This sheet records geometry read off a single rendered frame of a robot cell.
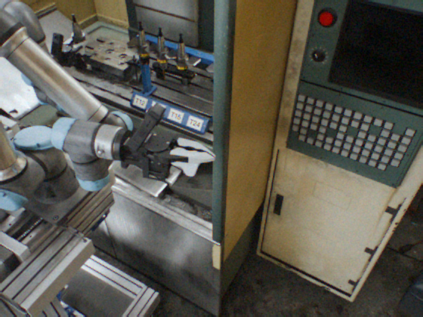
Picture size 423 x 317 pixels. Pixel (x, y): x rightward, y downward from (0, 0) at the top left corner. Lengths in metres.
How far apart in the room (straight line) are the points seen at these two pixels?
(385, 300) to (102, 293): 1.57
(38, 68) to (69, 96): 0.09
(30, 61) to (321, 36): 0.85
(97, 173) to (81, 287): 1.37
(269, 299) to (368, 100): 1.37
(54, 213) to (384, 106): 1.11
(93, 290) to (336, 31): 1.69
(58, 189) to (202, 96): 1.06
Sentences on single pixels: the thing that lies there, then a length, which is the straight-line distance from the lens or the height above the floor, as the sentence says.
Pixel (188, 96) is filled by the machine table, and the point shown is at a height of 0.90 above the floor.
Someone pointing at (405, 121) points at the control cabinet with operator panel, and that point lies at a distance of 1.43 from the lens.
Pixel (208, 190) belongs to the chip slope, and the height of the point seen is 0.78.
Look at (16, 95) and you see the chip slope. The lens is 2.77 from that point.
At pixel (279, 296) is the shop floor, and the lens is 2.41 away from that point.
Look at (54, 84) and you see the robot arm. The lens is 1.01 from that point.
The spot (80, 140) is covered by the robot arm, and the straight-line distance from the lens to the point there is 0.88.
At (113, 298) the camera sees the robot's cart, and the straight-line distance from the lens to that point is 2.20.
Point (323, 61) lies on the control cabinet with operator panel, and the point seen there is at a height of 1.46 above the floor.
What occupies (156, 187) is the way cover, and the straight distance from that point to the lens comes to 1.93.
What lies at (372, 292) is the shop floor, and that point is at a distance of 2.57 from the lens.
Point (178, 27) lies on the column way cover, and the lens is 2.57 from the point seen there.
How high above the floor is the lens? 2.14
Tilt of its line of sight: 45 degrees down
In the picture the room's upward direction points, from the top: straight up
